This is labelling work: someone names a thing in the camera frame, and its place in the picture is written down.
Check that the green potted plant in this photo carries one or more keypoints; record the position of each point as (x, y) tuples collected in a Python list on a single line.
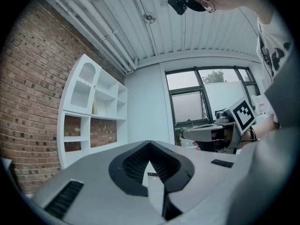
[(179, 135)]

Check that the black framed window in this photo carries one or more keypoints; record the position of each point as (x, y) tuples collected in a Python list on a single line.
[(185, 90)]

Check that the glasses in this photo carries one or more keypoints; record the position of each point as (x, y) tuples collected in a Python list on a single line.
[(208, 7)]

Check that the white board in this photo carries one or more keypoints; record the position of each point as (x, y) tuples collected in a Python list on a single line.
[(222, 95)]

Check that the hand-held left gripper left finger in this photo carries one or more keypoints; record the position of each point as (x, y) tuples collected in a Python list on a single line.
[(93, 186)]

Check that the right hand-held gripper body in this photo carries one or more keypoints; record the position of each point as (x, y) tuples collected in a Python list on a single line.
[(242, 117)]

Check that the black head-worn camera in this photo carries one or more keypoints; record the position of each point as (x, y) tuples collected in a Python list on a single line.
[(178, 3)]

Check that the white shelving cabinet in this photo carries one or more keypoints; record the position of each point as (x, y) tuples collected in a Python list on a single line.
[(122, 130)]

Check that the white ceiling pipe bundle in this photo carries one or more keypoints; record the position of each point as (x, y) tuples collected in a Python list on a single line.
[(105, 24)]

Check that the person's right forearm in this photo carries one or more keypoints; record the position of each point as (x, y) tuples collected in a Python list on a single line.
[(264, 128)]

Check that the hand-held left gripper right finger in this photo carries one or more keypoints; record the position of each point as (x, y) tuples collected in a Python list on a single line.
[(201, 172)]

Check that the white ribbed glass cabinet door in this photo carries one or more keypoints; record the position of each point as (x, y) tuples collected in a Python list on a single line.
[(82, 81)]

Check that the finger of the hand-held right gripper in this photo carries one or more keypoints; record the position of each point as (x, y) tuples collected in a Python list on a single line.
[(199, 133)]

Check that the white printed t-shirt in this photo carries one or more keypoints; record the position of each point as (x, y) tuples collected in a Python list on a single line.
[(274, 39)]

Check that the round ceiling fixture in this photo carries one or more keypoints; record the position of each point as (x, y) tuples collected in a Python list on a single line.
[(149, 17)]

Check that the tan bottle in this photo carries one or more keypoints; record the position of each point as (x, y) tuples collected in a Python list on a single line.
[(95, 108)]

